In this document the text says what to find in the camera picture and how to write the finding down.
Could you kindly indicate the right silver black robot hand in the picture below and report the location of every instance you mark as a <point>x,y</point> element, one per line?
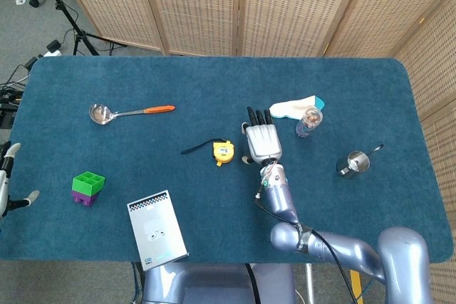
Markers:
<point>263,142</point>

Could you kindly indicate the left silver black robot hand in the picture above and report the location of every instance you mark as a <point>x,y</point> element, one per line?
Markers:
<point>3,183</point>

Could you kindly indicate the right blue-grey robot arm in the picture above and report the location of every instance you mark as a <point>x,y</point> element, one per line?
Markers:
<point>281,204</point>

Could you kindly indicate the white sock with blue toe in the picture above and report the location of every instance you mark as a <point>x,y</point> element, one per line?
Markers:
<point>292,108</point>

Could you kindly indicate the clear plastic candy jar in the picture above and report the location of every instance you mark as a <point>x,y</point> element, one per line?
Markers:
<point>308,122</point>

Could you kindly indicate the green and purple plastic block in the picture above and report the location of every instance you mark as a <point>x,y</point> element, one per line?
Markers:
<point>89,184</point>

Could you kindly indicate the small steel pitcher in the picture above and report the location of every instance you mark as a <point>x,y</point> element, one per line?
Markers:
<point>352,165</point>

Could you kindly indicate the blue table mat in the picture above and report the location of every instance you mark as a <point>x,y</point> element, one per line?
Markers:
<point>178,193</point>

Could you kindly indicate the silver earbuds retail box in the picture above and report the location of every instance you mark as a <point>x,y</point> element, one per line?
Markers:
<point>156,229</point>

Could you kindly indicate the white power strip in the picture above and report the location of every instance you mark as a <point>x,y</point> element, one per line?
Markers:
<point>53,47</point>

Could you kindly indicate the metal table leg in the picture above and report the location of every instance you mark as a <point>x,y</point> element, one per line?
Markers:
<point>310,282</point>

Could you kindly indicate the blue-grey robot torso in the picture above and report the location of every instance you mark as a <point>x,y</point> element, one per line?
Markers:
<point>213,282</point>

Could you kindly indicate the wicker folding screen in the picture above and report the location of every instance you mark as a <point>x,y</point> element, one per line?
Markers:
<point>196,5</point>

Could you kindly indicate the black tripod stand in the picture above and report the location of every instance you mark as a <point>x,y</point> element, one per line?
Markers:
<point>80,35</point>

